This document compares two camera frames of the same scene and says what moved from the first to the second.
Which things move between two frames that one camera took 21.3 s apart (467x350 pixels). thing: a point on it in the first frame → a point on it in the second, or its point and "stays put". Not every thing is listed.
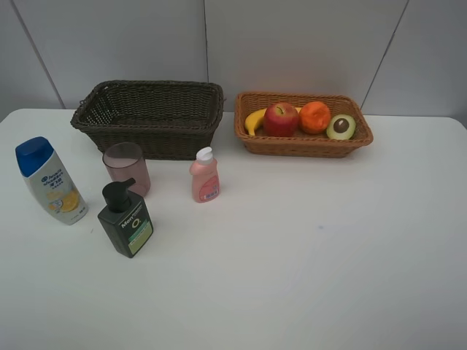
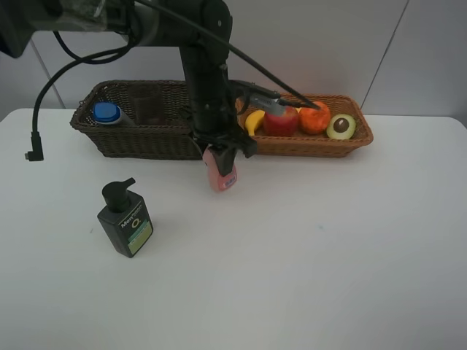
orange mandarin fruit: [314, 117] stays put
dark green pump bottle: [125, 220] stays put
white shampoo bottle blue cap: [49, 182] → [110, 113]
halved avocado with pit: [341, 127] stays put
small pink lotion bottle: [206, 178] → [219, 181]
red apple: [281, 120] stays put
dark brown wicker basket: [171, 120] stays put
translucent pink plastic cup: [125, 161] → [147, 110]
